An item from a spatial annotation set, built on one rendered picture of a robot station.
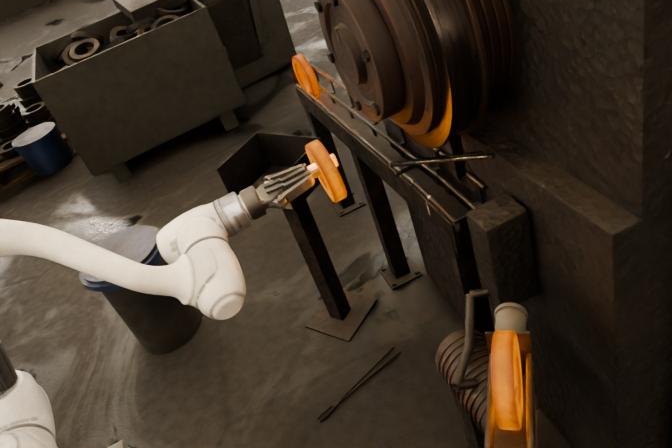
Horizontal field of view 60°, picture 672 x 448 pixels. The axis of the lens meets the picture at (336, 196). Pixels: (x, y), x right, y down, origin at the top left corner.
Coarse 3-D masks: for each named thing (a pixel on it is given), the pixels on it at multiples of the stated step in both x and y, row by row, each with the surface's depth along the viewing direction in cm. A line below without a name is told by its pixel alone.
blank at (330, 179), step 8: (312, 144) 132; (320, 144) 131; (312, 152) 130; (320, 152) 130; (312, 160) 136; (320, 160) 129; (328, 160) 129; (320, 168) 129; (328, 168) 129; (336, 168) 129; (320, 176) 139; (328, 176) 129; (336, 176) 129; (328, 184) 130; (336, 184) 130; (328, 192) 138; (336, 192) 131; (344, 192) 132; (336, 200) 134
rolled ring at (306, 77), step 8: (296, 56) 223; (296, 64) 227; (304, 64) 219; (296, 72) 232; (304, 72) 219; (312, 72) 219; (304, 80) 234; (312, 80) 220; (304, 88) 233; (312, 88) 221
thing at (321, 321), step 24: (264, 144) 189; (288, 144) 182; (240, 168) 183; (264, 168) 192; (288, 168) 188; (288, 216) 184; (312, 216) 187; (312, 240) 188; (312, 264) 195; (336, 288) 203; (336, 312) 208; (360, 312) 210; (336, 336) 204
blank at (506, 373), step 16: (496, 336) 92; (512, 336) 92; (496, 352) 89; (512, 352) 89; (496, 368) 88; (512, 368) 87; (496, 384) 87; (512, 384) 86; (496, 400) 87; (512, 400) 86; (496, 416) 88; (512, 416) 87
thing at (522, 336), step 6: (486, 336) 100; (492, 336) 100; (522, 336) 98; (528, 336) 98; (522, 342) 99; (528, 342) 99; (522, 348) 100; (528, 348) 99; (522, 354) 101; (522, 360) 101; (522, 366) 102; (534, 366) 101; (522, 372) 103
